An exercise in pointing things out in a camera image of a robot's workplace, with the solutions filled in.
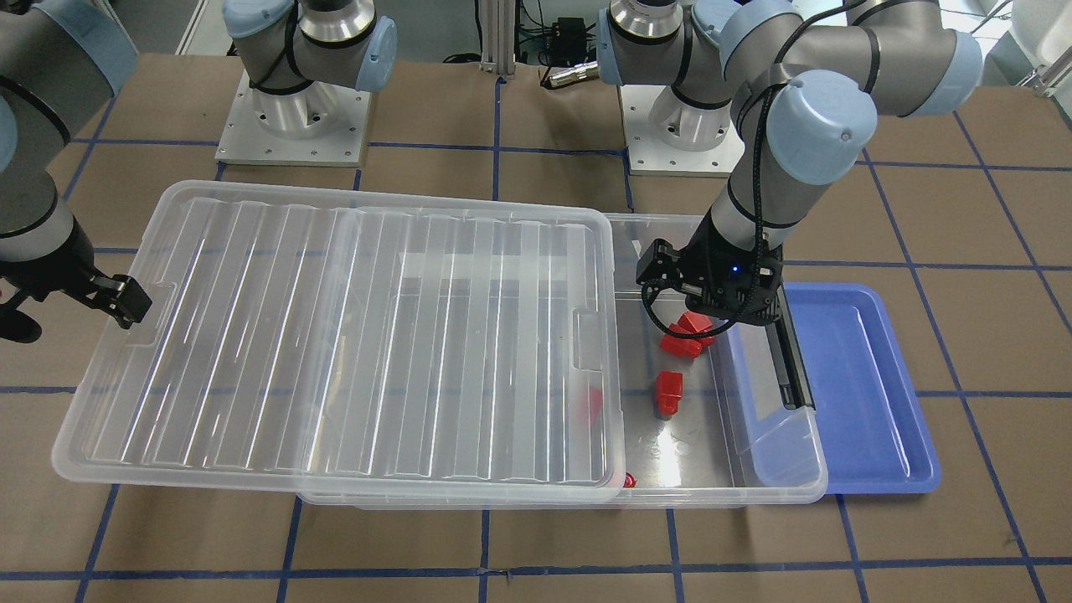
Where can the red block in middle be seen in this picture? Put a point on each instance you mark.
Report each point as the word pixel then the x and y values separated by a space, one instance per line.
pixel 669 390

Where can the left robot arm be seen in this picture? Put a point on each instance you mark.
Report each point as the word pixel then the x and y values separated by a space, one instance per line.
pixel 805 95

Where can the red block near gripper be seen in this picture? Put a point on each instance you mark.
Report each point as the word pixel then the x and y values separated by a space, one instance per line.
pixel 690 323

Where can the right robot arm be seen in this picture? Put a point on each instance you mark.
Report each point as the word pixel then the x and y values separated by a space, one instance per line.
pixel 63 60

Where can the red block under lid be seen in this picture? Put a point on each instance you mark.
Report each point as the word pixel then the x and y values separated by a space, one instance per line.
pixel 588 407

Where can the clear plastic storage box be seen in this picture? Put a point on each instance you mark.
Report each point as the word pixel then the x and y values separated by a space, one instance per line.
pixel 720 360

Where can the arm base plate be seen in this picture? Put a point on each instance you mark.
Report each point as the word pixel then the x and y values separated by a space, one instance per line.
pixel 667 137
pixel 321 126

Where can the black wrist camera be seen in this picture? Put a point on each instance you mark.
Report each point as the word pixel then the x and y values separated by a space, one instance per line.
pixel 664 267

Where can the clear plastic box lid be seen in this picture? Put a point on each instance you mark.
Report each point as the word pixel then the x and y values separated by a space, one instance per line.
pixel 202 392

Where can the blue plastic tray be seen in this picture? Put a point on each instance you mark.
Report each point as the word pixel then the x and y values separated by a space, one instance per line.
pixel 822 402

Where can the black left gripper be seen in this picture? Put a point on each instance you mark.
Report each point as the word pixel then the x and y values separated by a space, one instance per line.
pixel 700 255

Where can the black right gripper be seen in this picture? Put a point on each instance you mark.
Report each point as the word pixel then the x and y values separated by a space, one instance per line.
pixel 52 270

